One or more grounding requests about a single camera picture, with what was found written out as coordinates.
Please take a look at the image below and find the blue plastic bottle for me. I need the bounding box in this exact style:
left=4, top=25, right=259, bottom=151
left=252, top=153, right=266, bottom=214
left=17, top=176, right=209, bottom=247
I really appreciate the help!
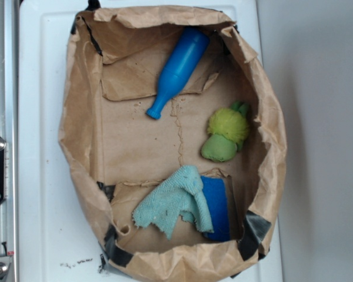
left=146, top=28, right=210, bottom=120

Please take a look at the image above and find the light teal towel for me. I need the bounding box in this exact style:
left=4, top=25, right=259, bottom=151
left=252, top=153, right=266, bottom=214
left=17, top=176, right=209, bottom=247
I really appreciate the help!
left=132, top=165, right=214, bottom=240

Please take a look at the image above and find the green plush toy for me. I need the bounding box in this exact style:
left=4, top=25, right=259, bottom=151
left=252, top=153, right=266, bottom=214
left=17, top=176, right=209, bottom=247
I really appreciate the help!
left=201, top=101, right=249, bottom=162

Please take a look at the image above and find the blue sponge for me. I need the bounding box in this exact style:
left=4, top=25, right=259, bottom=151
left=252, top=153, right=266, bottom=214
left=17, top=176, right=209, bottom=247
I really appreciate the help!
left=201, top=176, right=231, bottom=241

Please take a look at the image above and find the brown paper bag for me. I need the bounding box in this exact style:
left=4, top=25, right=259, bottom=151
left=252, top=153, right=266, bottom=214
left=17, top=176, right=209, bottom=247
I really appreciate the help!
left=59, top=5, right=287, bottom=281

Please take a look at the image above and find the aluminium frame rail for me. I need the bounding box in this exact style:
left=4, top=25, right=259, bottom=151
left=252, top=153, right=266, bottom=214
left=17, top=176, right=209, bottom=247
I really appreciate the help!
left=0, top=1, right=20, bottom=281

